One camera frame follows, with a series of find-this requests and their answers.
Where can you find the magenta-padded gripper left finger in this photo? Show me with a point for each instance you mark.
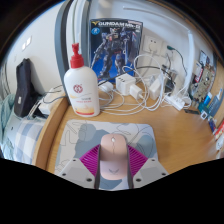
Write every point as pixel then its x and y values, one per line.
pixel 75 171

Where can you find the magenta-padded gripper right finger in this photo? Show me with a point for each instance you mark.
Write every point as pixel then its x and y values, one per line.
pixel 151 170

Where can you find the pink computer mouse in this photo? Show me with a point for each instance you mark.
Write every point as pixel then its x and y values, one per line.
pixel 113 156

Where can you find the white grey-blue printed mouse pad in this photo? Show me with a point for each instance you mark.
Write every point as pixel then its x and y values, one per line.
pixel 80 136

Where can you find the blue plaid bedding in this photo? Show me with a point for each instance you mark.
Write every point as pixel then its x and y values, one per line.
pixel 23 140

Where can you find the black ruler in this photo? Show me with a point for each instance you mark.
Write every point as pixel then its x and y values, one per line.
pixel 191 112

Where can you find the white power strip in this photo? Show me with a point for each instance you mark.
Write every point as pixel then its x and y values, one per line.
pixel 175 102

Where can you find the white mug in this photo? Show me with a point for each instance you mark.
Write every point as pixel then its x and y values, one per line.
pixel 220 143

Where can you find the small white square clock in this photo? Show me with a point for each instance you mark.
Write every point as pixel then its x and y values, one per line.
pixel 203 115

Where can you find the small blue box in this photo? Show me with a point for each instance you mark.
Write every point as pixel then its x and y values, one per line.
pixel 212 124

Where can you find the white lotion bottle red pump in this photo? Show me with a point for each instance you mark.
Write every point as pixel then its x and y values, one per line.
pixel 81 93

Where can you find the red snack package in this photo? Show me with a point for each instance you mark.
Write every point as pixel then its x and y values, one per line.
pixel 220 130

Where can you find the small white charger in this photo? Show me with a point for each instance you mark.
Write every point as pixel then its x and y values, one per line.
pixel 136 91

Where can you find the large white charger block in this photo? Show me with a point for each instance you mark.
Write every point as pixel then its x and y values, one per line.
pixel 125 85

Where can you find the blue white-capped bottle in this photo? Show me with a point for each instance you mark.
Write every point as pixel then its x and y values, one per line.
pixel 206 99

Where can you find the teal blanket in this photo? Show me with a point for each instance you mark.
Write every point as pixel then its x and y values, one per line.
pixel 5 110

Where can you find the clear blue spray bottle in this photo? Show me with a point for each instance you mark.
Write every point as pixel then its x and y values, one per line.
pixel 216 101

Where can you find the black backpack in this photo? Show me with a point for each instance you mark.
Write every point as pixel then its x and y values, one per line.
pixel 24 90

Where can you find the white desk lamp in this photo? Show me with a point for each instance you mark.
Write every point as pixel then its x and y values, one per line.
pixel 190 60

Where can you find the small dark printed box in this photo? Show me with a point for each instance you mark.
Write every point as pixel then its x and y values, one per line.
pixel 204 57

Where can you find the robot model kit box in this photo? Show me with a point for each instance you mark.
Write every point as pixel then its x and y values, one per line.
pixel 115 50

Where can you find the white wall socket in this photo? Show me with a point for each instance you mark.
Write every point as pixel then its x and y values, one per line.
pixel 152 44

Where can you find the grey metal frame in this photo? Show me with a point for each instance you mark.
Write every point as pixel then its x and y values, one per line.
pixel 61 40

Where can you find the white wall switch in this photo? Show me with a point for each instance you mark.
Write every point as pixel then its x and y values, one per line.
pixel 26 42

